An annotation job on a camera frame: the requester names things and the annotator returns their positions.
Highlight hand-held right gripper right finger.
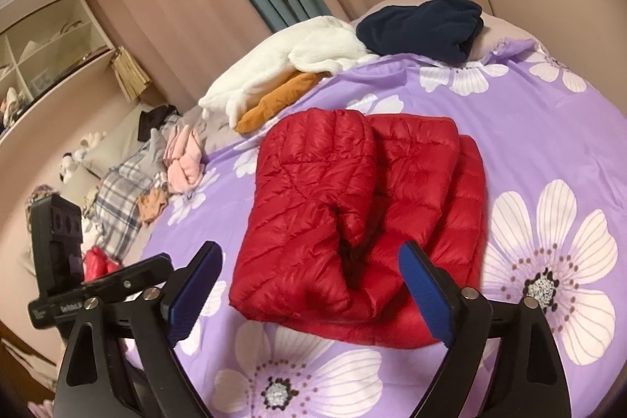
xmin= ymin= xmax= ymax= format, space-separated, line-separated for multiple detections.
xmin=398 ymin=241 xmax=573 ymax=418

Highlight white fleece garment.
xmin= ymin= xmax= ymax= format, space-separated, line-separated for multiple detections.
xmin=198 ymin=15 xmax=375 ymax=127

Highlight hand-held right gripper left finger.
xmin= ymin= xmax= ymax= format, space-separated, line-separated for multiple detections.
xmin=53 ymin=241 xmax=225 ymax=418

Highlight orange garment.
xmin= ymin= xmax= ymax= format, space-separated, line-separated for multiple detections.
xmin=236 ymin=72 xmax=319 ymax=135

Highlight red down jacket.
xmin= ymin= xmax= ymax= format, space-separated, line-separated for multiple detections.
xmin=228 ymin=109 xmax=488 ymax=345

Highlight navy garment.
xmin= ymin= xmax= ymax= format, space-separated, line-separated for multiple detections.
xmin=355 ymin=0 xmax=486 ymax=63

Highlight plaid shirt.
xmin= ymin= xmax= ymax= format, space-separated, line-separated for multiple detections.
xmin=93 ymin=129 xmax=170 ymax=259

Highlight cream shelf cabinet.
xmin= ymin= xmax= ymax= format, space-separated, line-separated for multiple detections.
xmin=0 ymin=0 xmax=118 ymax=139

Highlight purple floral duvet cover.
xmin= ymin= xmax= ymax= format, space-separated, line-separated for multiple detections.
xmin=122 ymin=38 xmax=627 ymax=418

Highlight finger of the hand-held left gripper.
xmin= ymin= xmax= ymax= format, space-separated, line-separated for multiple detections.
xmin=81 ymin=253 xmax=173 ymax=302

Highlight black garment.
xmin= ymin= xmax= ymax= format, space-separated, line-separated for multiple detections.
xmin=138 ymin=105 xmax=179 ymax=142

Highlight pink clothes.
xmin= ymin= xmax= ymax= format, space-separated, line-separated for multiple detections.
xmin=164 ymin=124 xmax=204 ymax=196

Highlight grey garment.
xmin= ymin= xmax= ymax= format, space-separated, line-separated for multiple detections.
xmin=147 ymin=113 xmax=199 ymax=159

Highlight tan garment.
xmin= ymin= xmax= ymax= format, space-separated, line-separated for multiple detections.
xmin=138 ymin=188 xmax=170 ymax=223

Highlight white plush toy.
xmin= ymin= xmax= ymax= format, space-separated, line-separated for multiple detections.
xmin=59 ymin=152 xmax=83 ymax=182
xmin=80 ymin=131 xmax=107 ymax=156

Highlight tan woven wall hanging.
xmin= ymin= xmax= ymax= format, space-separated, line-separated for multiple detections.
xmin=110 ymin=47 xmax=152 ymax=101

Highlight small red garment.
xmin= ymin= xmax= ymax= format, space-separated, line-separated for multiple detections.
xmin=82 ymin=246 xmax=121 ymax=282

